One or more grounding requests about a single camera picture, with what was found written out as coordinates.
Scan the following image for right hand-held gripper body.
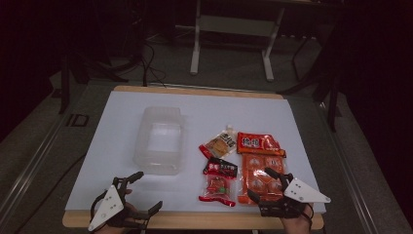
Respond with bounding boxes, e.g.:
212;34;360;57
257;174;332;219

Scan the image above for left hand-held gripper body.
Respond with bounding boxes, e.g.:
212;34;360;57
88;176;150;232

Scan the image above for orange snack packet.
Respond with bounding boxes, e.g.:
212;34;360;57
236;131;287;207

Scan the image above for black and red snack packet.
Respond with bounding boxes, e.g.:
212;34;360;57
198;157;239;208

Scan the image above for clear plastic container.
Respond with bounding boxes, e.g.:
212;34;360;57
131;105;188;176

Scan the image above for tan and red snack packet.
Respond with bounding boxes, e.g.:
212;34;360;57
198;125;239;160

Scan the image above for person's left hand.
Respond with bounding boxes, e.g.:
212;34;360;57
95;189;144;234

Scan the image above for person's right hand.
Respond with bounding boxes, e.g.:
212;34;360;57
281;203;315;234

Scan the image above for black wrist strap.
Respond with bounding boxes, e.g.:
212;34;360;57
300;204;316;228
89;189;110;225

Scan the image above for aluminium floor rail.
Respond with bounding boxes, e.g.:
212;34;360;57
0;110;71;222
316;103;379;234

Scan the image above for black chair frame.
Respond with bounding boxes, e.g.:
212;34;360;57
277;32;342;131

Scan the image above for black floor cables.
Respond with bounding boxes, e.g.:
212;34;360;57
140;42;169;87

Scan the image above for white metal table frame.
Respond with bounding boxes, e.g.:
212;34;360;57
189;0;286;82

